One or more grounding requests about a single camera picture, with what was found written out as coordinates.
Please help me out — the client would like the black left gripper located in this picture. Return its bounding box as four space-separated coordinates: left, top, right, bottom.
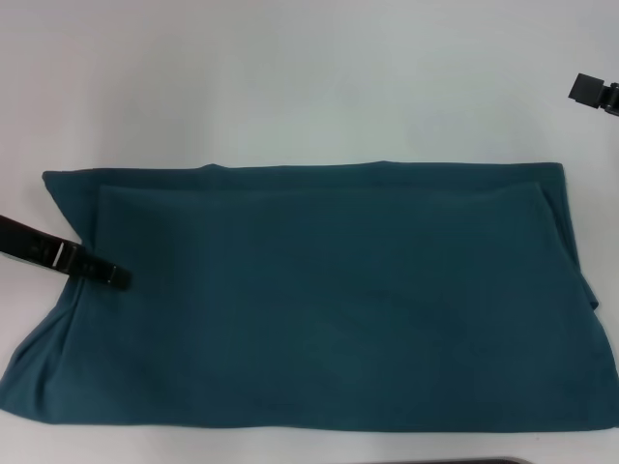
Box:
0 214 134 292

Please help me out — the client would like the teal T-shirt with FREE print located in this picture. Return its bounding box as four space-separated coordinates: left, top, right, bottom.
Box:
0 159 619 433

